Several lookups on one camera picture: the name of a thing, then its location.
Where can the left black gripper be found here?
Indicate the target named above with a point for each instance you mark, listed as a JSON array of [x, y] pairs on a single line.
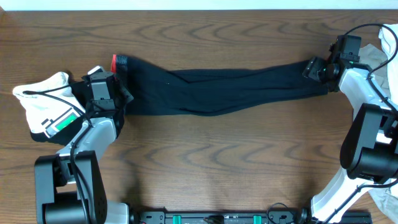
[[122, 94]]

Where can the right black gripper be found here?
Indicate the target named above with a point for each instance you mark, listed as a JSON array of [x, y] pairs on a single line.
[[313, 68]]

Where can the black leggings with grey waistband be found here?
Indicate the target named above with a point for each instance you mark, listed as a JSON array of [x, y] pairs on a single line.
[[210, 92]]

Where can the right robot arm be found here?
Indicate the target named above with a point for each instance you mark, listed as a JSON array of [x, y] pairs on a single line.
[[368, 155]]

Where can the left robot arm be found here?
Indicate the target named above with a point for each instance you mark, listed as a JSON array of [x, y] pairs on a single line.
[[68, 185]]

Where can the beige garment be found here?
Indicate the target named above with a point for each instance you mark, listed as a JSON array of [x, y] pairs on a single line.
[[385, 199]]

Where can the folded white printed shirt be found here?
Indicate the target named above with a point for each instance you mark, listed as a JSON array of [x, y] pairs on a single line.
[[50, 105]]

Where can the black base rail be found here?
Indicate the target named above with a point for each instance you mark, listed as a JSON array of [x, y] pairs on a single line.
[[271, 216]]

